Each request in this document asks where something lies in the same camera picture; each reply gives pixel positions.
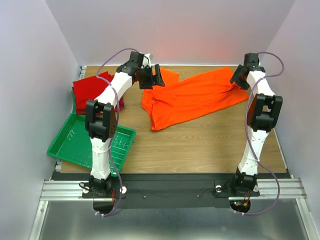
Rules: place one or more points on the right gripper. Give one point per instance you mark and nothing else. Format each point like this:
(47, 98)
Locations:
(238, 78)

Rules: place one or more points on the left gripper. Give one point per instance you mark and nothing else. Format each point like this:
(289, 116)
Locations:
(155, 80)

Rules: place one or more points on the orange t shirt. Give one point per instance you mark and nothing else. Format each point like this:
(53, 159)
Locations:
(199, 95)

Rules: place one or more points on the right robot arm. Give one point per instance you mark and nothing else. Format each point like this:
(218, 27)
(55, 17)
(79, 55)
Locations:
(261, 116)

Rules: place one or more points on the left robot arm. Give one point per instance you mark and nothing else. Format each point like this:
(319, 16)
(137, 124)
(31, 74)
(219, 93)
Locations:
(102, 113)

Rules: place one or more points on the green plastic tray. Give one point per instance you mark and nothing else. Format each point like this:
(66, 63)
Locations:
(72, 143)

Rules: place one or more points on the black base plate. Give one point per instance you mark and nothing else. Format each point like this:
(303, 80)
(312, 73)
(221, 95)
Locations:
(145, 191)

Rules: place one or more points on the aluminium frame rail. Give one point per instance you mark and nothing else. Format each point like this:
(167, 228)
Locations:
(277, 213)

